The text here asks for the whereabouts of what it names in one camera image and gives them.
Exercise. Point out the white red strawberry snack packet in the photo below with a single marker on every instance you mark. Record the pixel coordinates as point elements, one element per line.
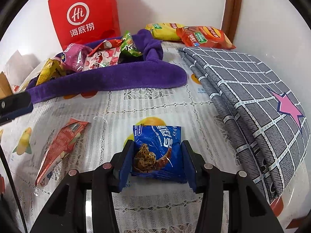
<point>103,58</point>

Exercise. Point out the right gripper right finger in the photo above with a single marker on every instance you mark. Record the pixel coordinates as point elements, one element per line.
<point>248,209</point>

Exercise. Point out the yellow chips bag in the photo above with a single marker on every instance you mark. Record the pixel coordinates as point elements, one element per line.
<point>164,31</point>

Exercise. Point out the green snack packet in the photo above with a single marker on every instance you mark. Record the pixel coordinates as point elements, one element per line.
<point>128,46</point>

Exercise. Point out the red paper shopping bag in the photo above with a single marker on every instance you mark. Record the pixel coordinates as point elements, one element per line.
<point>84,21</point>

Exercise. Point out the yellow triangular snack bag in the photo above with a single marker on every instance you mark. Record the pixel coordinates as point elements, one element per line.
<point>51,70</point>

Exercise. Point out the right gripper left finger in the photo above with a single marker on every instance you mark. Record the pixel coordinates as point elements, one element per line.
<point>65,211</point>

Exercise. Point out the red long snack packet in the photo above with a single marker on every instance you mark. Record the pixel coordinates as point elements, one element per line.
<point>61,146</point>

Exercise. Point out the magenta pink snack bag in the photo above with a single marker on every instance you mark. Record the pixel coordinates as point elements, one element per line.
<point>73,57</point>

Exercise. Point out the white Miniso plastic bag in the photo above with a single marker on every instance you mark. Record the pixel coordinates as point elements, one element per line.
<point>18,67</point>

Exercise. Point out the fruit print lace tablecloth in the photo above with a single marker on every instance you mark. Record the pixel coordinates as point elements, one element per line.
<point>195,148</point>

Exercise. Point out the purple towel lined tray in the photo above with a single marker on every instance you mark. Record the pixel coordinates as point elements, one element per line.
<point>149,72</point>

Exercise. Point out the brown wooden door frame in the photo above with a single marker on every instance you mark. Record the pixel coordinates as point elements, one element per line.
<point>231,18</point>

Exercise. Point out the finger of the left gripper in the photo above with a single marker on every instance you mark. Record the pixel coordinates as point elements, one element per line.
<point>15,106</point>

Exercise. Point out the blue cookie packet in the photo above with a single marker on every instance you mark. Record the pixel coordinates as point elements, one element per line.
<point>157,153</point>

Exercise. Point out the grey checked folded cloth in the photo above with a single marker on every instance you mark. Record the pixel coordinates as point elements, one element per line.
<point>264,119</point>

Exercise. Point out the orange red chips bag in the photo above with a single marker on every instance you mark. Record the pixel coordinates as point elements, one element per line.
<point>204,36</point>

